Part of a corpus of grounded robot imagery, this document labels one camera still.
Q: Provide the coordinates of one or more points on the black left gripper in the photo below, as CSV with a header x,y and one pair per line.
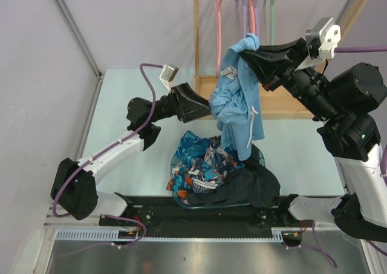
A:
x,y
187,104

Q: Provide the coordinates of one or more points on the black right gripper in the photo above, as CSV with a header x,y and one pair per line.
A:
x,y
276,65

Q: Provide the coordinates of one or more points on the light blue shorts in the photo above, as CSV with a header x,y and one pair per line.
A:
x,y
235,101

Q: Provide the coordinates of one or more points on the sage green hanger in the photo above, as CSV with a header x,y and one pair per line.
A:
x,y
272,21

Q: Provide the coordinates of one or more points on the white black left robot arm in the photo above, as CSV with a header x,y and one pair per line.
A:
x,y
74,189

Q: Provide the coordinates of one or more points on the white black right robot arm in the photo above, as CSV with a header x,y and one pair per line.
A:
x,y
349,133

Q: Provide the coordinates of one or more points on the blue patterned shorts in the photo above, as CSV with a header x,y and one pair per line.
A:
x,y
200,166

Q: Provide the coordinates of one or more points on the salmon pink hanger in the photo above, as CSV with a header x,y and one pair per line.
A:
x,y
252,16

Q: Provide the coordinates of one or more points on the purple hanger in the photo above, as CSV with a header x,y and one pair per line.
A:
x,y
241,6

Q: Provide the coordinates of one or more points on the pink hanger left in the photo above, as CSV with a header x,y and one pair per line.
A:
x,y
218,35

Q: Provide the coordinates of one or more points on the dark navy shorts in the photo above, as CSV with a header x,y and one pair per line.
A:
x,y
242,189

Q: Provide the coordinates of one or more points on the wooden clothes rack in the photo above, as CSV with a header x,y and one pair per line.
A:
x,y
277,104

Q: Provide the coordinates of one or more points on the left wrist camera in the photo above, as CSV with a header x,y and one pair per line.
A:
x,y
167,75

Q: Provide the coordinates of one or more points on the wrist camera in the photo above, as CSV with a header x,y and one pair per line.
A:
x,y
322,40
167,75

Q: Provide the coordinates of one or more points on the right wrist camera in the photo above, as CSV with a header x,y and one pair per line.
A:
x,y
322,40

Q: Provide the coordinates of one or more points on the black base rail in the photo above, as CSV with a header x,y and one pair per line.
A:
x,y
163,217

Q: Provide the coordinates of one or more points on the aluminium corner frame post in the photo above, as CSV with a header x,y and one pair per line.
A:
x,y
77,36

